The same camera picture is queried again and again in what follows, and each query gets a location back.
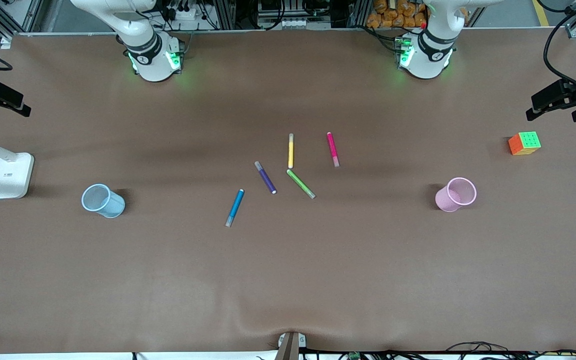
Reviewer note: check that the pink marker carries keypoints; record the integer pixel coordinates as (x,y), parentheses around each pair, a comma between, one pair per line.
(333,149)

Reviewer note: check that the blue marker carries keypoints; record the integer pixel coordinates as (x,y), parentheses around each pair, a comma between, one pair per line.
(235,207)

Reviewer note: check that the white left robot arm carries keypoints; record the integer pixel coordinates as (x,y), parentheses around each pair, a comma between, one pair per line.
(430,50)

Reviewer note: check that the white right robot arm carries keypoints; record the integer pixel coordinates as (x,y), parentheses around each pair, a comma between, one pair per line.
(148,47)

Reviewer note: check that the colourful puzzle cube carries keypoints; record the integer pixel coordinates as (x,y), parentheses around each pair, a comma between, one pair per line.
(524,143)

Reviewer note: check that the white lamp base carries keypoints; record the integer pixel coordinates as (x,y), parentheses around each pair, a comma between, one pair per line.
(10,175)

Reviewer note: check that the pink mesh cup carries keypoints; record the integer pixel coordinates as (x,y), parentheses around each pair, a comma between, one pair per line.
(455,195)

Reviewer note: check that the light blue mesh cup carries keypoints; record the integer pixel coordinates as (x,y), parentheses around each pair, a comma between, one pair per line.
(103,201)

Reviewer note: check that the bag of orange items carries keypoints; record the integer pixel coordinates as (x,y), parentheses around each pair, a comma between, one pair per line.
(395,12)

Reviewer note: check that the white power strip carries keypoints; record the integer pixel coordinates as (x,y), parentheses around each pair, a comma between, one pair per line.
(183,13)

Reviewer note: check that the green marker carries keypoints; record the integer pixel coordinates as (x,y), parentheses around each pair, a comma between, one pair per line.
(300,183)

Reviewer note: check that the yellow marker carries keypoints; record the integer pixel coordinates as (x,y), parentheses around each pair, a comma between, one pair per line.
(291,150)

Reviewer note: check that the purple marker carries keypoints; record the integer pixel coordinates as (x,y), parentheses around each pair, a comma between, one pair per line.
(265,177)

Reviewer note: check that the brown table cover sheet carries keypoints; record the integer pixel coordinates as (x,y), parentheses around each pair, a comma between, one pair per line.
(288,270)

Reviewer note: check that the metal bracket at table edge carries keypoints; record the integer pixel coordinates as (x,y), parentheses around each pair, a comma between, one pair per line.
(291,345)

